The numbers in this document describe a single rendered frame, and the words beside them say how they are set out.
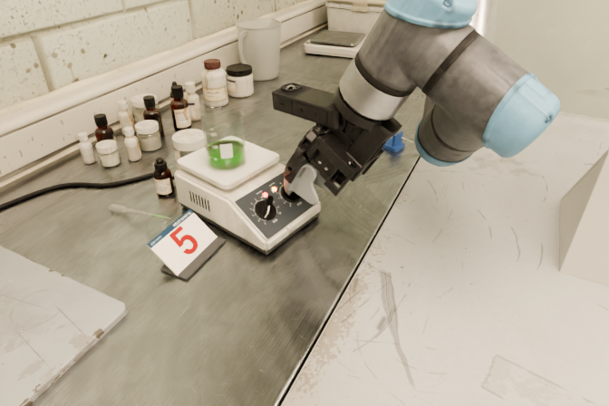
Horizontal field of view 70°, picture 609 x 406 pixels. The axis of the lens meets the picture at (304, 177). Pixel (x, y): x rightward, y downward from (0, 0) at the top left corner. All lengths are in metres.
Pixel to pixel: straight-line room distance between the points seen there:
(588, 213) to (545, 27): 1.43
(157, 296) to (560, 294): 0.52
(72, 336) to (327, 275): 0.31
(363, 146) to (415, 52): 0.14
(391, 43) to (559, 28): 1.59
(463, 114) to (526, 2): 1.56
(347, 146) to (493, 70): 0.20
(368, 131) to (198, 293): 0.30
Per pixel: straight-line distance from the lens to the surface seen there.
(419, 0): 0.43
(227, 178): 0.64
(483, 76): 0.44
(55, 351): 0.58
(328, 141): 0.54
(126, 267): 0.66
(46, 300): 0.64
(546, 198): 0.85
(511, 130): 0.44
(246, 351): 0.53
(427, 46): 0.44
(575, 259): 0.69
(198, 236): 0.66
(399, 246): 0.66
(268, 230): 0.62
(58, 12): 1.02
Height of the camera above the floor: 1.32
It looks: 31 degrees down
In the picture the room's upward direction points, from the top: straight up
